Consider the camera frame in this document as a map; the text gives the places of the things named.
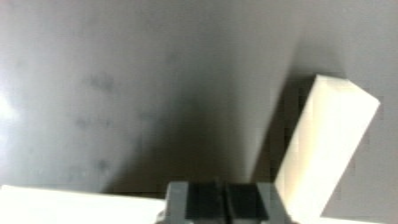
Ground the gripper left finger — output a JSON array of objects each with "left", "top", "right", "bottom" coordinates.
[{"left": 184, "top": 182, "right": 223, "bottom": 220}]

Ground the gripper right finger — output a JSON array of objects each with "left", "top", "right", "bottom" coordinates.
[{"left": 225, "top": 184, "right": 261, "bottom": 220}]

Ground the white cabinet body box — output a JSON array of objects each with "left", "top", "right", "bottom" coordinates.
[{"left": 273, "top": 75, "right": 380, "bottom": 224}]

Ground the white U-shaped fence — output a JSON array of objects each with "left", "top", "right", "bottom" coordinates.
[{"left": 0, "top": 185, "right": 165, "bottom": 224}]

